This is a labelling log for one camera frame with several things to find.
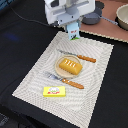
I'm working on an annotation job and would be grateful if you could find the small milk carton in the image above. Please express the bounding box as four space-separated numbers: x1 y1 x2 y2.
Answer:
67 22 80 40

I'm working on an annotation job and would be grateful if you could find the wooden handled knife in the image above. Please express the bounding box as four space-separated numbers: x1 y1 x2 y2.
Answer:
57 49 96 63

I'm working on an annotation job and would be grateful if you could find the brown wooden board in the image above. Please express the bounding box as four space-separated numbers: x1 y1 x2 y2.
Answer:
80 0 128 42

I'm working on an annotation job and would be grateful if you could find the grey saucepan with handle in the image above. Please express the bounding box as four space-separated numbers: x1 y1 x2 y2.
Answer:
82 10 117 25

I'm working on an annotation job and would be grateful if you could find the yellow butter box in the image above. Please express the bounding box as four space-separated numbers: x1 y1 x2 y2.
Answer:
43 86 66 97

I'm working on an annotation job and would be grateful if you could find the woven beige placemat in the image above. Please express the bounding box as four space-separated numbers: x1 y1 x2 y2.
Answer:
13 32 113 128

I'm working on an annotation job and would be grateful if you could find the wooden handled fork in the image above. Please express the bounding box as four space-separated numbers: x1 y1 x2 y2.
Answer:
43 71 84 89

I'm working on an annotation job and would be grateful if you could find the cream bowl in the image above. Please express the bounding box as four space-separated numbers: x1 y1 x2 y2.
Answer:
116 4 128 31

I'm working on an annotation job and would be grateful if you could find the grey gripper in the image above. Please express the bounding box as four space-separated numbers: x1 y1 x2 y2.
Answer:
57 6 89 26

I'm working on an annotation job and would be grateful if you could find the black round burner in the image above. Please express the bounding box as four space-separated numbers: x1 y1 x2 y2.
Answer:
95 1 104 9

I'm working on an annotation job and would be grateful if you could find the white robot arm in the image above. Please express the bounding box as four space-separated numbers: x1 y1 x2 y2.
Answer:
44 0 95 26

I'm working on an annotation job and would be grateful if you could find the golden bread loaf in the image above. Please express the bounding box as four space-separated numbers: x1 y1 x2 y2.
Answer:
59 57 83 75

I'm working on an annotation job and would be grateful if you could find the round beige plate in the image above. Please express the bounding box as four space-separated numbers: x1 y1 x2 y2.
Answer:
55 55 83 78

